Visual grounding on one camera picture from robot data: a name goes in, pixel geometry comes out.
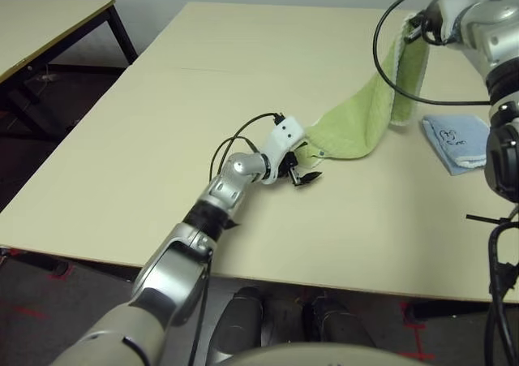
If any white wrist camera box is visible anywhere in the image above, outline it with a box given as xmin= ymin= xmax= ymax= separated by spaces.
xmin=259 ymin=115 xmax=306 ymax=185
xmin=411 ymin=0 xmax=494 ymax=43

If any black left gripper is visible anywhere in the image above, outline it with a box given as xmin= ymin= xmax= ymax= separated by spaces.
xmin=278 ymin=149 xmax=324 ymax=188

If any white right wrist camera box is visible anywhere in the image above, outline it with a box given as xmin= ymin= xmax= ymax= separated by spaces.
xmin=411 ymin=0 xmax=494 ymax=43

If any beige table black frame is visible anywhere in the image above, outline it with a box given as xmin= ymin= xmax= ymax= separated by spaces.
xmin=0 ymin=0 xmax=139 ymax=140

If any black left wrist camera cable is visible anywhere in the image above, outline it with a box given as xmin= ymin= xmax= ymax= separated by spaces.
xmin=209 ymin=112 xmax=285 ymax=183

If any green towel white trim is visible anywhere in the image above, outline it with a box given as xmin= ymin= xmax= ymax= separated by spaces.
xmin=302 ymin=15 xmax=431 ymax=170

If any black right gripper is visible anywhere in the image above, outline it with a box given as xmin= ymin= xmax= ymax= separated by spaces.
xmin=405 ymin=6 xmax=447 ymax=45

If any beige robot torso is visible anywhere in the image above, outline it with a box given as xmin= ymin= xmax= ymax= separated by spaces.
xmin=233 ymin=341 xmax=431 ymax=366

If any folded light blue towel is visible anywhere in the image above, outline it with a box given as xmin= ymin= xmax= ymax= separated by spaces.
xmin=421 ymin=113 xmax=492 ymax=176

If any thick black ribbed cable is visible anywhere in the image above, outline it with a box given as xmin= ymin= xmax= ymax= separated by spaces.
xmin=465 ymin=203 xmax=519 ymax=366

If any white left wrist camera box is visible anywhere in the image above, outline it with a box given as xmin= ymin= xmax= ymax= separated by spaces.
xmin=259 ymin=115 xmax=306 ymax=185

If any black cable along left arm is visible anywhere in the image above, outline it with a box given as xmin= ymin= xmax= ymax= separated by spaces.
xmin=190 ymin=248 xmax=215 ymax=366

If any black robot right foot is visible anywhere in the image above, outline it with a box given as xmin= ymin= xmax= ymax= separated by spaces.
xmin=302 ymin=291 xmax=376 ymax=349

